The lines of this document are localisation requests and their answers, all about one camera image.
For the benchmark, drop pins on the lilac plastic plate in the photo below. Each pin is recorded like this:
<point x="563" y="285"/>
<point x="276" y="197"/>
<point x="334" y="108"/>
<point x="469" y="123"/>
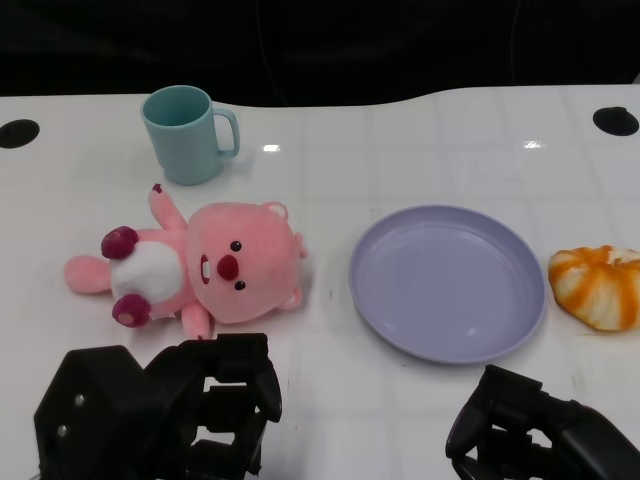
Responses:
<point x="445" y="285"/>

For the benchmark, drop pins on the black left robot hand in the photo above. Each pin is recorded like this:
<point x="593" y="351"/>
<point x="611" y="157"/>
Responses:
<point x="125" y="410"/>

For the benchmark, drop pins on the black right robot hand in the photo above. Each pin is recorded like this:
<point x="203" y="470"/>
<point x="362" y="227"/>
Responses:
<point x="565" y="440"/>

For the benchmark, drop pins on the pink plush beaver doll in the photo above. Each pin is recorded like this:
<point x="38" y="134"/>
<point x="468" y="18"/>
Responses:
<point x="240" y="260"/>

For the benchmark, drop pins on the orange and white bun toy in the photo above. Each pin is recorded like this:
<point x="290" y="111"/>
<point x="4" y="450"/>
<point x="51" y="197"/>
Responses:
<point x="600" y="290"/>

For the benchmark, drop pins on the teal plastic mug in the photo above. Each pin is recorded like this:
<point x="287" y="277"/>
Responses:
<point x="185" y="150"/>

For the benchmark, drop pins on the black backdrop cloth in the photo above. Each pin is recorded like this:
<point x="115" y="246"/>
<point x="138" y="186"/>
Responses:
<point x="150" y="40"/>

